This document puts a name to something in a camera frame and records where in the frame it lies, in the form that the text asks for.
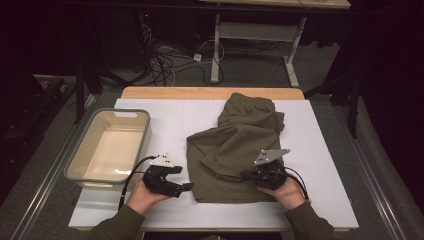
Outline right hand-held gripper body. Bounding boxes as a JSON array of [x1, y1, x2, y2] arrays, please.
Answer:
[[251, 148, 291, 191]]

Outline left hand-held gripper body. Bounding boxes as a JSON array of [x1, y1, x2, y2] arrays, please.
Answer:
[[142, 153, 184, 199]]

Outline olive green shorts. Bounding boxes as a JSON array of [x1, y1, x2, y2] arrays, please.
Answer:
[[185, 92, 286, 205]]

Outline beige plastic basin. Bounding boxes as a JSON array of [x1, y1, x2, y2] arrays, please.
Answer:
[[63, 108, 153, 192]]

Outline person's left hand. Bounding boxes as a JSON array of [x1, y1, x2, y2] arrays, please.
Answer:
[[126, 179, 171, 216]]

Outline person's right hand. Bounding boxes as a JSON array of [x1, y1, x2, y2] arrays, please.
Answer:
[[257, 179, 310, 211]]

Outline white table board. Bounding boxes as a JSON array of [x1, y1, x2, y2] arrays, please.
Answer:
[[68, 98, 360, 231]]

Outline wooden table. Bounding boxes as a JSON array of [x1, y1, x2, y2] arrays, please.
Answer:
[[120, 86, 306, 101]]

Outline black metal stand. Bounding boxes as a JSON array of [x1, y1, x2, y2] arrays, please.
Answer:
[[73, 13, 105, 125], [304, 73, 364, 140]]

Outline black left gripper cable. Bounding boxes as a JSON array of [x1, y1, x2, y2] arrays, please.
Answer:
[[118, 154, 158, 211]]

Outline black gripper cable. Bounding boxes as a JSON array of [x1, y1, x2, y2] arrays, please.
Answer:
[[118, 154, 158, 211], [284, 166, 311, 203]]

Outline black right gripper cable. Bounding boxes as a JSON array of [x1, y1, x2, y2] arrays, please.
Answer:
[[284, 166, 311, 203]]

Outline metal floor rail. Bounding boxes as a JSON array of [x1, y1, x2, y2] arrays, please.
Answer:
[[9, 96, 98, 240], [333, 106, 408, 240]]

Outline tangle of floor cables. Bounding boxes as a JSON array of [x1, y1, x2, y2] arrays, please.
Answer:
[[139, 13, 225, 86]]

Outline white frame desk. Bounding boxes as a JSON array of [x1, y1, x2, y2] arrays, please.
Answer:
[[199, 0, 352, 88]]

